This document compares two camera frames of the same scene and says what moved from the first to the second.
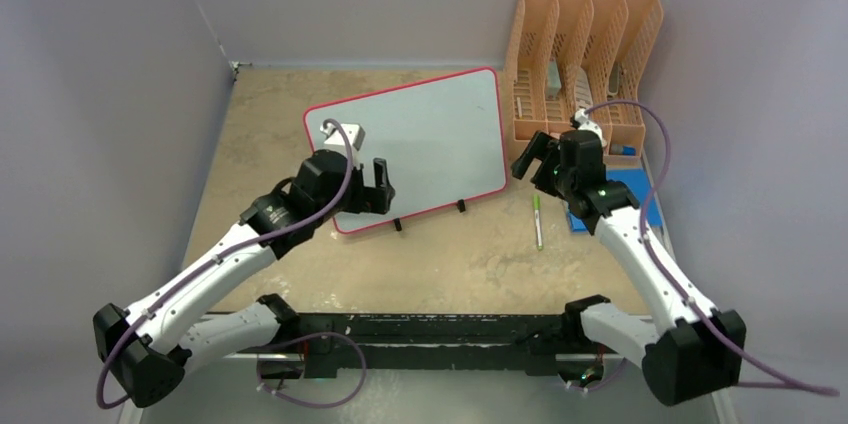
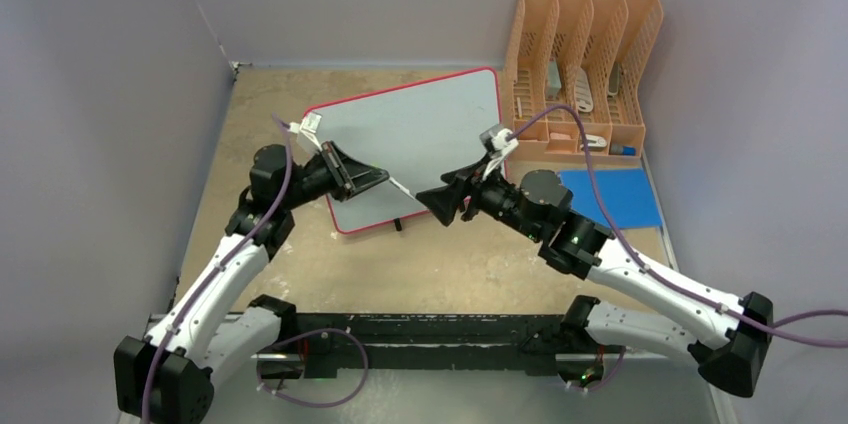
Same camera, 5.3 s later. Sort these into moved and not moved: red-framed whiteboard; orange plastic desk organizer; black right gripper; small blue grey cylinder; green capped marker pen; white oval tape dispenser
Moved: green capped marker pen; black right gripper
Not moved: orange plastic desk organizer; white oval tape dispenser; small blue grey cylinder; red-framed whiteboard
